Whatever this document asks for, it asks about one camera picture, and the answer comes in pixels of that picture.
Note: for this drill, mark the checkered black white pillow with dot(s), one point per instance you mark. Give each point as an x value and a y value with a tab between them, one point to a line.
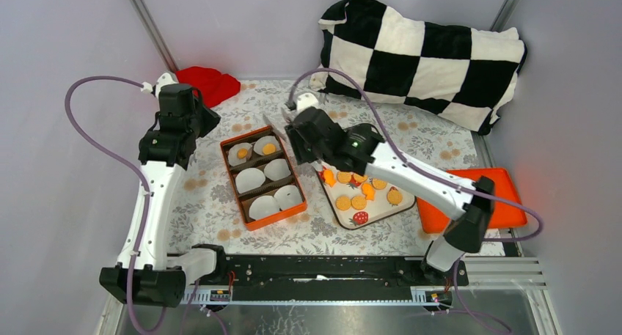
458	73

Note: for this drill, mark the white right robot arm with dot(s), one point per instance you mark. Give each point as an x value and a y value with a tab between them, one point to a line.
464	201

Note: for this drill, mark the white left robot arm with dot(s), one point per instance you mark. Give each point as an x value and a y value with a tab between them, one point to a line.
144	274

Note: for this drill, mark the black sandwich cookie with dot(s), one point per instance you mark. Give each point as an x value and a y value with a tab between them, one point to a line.
378	184

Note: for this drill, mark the white paper cupcake liner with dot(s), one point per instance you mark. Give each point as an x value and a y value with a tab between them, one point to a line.
249	180
231	156
257	146
277	169
262	207
288	196

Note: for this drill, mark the metal serving tongs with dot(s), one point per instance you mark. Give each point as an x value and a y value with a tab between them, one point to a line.
277	124

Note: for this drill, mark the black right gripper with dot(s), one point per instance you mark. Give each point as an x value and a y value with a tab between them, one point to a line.
295	141

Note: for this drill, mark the round tan biscuit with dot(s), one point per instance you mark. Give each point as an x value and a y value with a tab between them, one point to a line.
269	148
359	179
242	153
344	177
359	202
343	203
394	197

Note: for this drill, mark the floral tablecloth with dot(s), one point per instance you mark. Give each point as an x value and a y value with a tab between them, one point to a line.
204	209

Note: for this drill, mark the white strawberry tray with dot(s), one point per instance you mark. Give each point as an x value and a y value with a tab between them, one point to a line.
376	210

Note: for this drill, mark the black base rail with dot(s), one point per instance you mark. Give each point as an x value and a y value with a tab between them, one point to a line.
308	278

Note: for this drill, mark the red cloth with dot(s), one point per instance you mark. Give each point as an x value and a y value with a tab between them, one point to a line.
214	86

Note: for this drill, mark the orange cookie tin box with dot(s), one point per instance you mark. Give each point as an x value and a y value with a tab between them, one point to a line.
265	185

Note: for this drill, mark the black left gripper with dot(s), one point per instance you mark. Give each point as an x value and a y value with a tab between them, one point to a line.
211	117

